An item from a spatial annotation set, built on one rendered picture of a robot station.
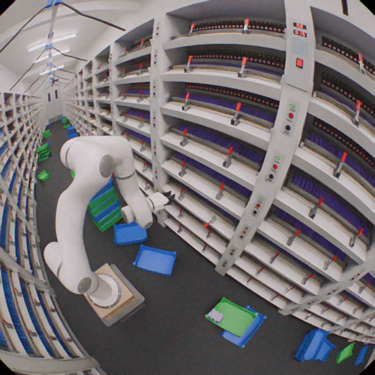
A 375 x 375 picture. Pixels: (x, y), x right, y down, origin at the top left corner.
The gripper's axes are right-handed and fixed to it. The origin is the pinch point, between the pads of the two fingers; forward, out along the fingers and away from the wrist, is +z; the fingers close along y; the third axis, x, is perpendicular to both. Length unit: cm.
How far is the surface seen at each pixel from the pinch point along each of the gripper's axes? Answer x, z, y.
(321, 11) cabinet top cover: 109, -8, 56
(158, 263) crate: -60, -12, 6
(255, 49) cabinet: 90, 14, 24
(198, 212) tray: -7.9, 10.0, 15.6
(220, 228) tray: -8.0, 9.8, 32.9
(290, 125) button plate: 57, -2, 48
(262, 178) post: 34, 2, 44
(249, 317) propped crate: -50, -5, 89
